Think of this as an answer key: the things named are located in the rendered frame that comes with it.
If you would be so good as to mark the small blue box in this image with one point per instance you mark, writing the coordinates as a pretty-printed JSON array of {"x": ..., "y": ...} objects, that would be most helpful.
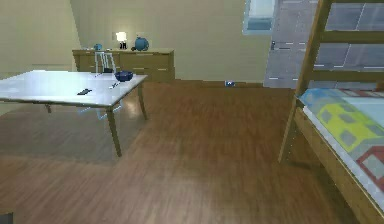
[{"x": 229, "y": 83}]

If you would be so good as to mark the wooden chest of drawers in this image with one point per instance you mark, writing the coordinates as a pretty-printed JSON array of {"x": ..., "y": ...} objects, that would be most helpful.
[{"x": 146, "y": 63}]

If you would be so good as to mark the dark blue bowl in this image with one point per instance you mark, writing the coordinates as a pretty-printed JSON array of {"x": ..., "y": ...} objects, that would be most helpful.
[{"x": 123, "y": 75}]

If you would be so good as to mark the round blue vase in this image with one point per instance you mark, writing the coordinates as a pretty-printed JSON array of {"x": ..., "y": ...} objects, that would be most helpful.
[{"x": 141, "y": 44}]

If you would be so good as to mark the white table lamp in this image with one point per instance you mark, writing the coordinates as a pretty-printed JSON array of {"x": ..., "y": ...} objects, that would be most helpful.
[{"x": 122, "y": 39}]

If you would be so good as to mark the black remote control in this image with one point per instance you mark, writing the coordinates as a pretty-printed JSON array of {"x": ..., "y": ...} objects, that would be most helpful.
[{"x": 84, "y": 91}]

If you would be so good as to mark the grey room door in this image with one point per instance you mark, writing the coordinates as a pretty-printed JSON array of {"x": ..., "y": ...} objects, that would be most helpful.
[{"x": 290, "y": 43}]

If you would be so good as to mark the white top wooden table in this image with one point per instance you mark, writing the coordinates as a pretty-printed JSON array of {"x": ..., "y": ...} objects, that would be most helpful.
[{"x": 56, "y": 87}]

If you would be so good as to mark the wooden bunk bed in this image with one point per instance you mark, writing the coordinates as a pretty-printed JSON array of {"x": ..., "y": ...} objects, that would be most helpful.
[{"x": 343, "y": 126}]

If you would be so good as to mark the window with pale frame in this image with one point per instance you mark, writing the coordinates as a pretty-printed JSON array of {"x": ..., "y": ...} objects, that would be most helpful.
[{"x": 259, "y": 16}]

